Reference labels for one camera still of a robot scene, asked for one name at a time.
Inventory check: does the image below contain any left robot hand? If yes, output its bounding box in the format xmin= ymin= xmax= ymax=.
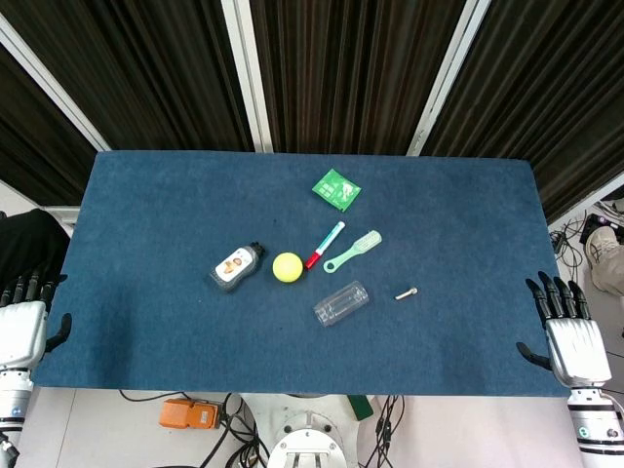
xmin=0 ymin=265 xmax=73 ymax=370

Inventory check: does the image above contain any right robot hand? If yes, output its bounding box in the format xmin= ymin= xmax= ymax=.
xmin=516 ymin=270 xmax=613 ymax=389

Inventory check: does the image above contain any black cloth bundle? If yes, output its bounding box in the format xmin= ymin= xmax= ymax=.
xmin=0 ymin=208 xmax=72 ymax=293

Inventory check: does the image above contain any beige sneaker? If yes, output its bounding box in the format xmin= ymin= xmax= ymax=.
xmin=584 ymin=225 xmax=624 ymax=296

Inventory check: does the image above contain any blue felt table mat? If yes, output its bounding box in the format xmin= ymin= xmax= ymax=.
xmin=29 ymin=149 xmax=572 ymax=399

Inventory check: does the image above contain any orange foot pedal box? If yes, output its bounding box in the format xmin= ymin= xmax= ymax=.
xmin=159 ymin=397 xmax=223 ymax=431

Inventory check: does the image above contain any dark pleated curtain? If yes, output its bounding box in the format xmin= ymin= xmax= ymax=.
xmin=0 ymin=43 xmax=98 ymax=207
xmin=420 ymin=0 xmax=624 ymax=221
xmin=0 ymin=0 xmax=255 ymax=152
xmin=249 ymin=0 xmax=472 ymax=156

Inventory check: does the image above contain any grey bottle with black cap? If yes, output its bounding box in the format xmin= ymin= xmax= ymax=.
xmin=209 ymin=241 xmax=267 ymax=295

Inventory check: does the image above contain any green flat object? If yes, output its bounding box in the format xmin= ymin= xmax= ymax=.
xmin=346 ymin=394 xmax=375 ymax=422

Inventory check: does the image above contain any clear plastic jar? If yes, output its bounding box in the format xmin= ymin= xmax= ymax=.
xmin=313 ymin=280 xmax=370 ymax=331

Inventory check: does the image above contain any light green cleaning brush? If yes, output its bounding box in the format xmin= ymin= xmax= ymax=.
xmin=323 ymin=229 xmax=383 ymax=275

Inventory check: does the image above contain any white marker with red cap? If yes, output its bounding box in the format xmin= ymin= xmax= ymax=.
xmin=305 ymin=220 xmax=346 ymax=270

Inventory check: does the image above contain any yellow ball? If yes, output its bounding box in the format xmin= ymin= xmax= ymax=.
xmin=272 ymin=252 xmax=305 ymax=284

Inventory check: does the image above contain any white robot torso base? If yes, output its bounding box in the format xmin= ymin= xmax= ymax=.
xmin=242 ymin=393 xmax=363 ymax=468

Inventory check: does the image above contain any green foil sachet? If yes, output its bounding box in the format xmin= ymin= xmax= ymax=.
xmin=311 ymin=168 xmax=363 ymax=214

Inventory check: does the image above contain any black cable tangle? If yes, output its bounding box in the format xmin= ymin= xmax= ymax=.
xmin=549 ymin=202 xmax=624 ymax=270

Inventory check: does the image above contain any black floor cable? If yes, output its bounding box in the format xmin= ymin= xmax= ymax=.
xmin=119 ymin=388 xmax=197 ymax=404

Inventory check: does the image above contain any black cable bundle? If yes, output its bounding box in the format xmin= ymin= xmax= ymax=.
xmin=358 ymin=394 xmax=407 ymax=468

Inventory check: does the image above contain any white frame post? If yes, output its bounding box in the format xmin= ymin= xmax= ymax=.
xmin=407 ymin=0 xmax=487 ymax=157
xmin=219 ymin=0 xmax=274 ymax=154
xmin=0 ymin=12 xmax=112 ymax=152

